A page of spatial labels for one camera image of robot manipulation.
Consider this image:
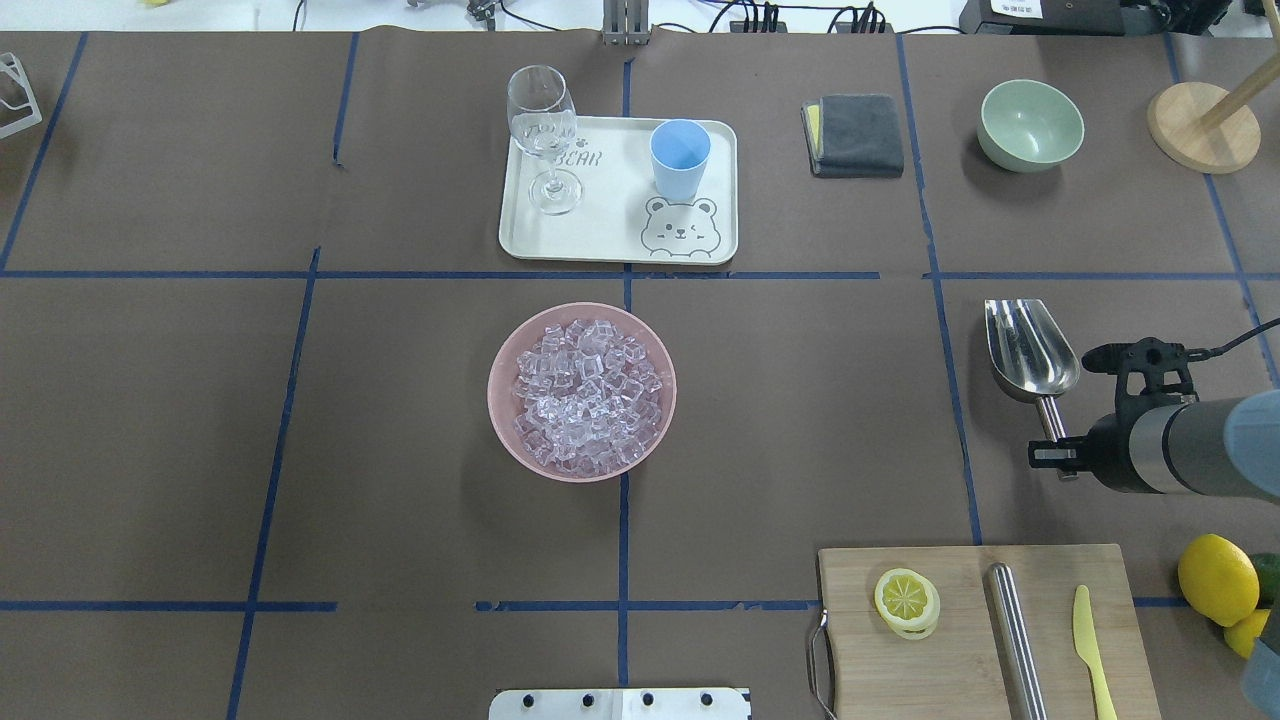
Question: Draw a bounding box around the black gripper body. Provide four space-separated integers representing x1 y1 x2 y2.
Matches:
1028 414 1137 491

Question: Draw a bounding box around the stainless steel ice scoop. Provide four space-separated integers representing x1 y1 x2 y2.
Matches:
984 299 1082 441

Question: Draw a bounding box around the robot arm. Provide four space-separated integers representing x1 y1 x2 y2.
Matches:
1027 389 1279 503

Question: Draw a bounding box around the wooden cup stand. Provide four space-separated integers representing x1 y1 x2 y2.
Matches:
1146 54 1279 174

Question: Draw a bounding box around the pile of clear ice cubes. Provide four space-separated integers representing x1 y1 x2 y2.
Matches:
512 318 666 479

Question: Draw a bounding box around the blue plastic cup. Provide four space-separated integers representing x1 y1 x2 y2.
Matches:
649 119 710 202

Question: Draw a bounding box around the yellow lemon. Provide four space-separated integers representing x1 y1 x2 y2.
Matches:
1178 534 1260 628
1222 609 1271 660

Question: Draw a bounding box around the yellow plastic knife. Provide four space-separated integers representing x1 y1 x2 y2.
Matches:
1071 584 1117 720

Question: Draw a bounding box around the green lime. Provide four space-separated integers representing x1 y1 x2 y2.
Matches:
1248 552 1280 609

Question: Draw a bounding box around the lemon slice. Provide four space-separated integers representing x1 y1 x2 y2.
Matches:
873 568 941 641

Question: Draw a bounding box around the steel muddler rod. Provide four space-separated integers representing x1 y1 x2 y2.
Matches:
986 562 1048 719

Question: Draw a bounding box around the wooden cutting board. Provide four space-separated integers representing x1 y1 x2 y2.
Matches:
818 544 1161 719

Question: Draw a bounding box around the green bowl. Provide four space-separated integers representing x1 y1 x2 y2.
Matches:
977 79 1085 173

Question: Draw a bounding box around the grey folded cloth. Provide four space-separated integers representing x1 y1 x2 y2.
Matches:
803 94 904 178

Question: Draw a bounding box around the pink bowl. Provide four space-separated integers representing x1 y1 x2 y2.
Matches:
486 302 677 483

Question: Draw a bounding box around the cream bear serving tray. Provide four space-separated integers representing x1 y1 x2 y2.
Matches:
498 117 739 266

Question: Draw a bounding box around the clear wine glass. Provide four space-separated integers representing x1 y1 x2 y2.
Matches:
507 64 582 217

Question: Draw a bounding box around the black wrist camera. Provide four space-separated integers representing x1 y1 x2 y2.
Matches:
1082 337 1219 427

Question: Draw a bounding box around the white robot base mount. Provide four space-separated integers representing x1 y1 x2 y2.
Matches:
488 687 753 719

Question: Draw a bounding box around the aluminium frame post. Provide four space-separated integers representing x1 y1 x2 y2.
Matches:
602 0 652 46

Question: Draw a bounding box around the white wire cup rack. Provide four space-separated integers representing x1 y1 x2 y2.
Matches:
1 53 44 138

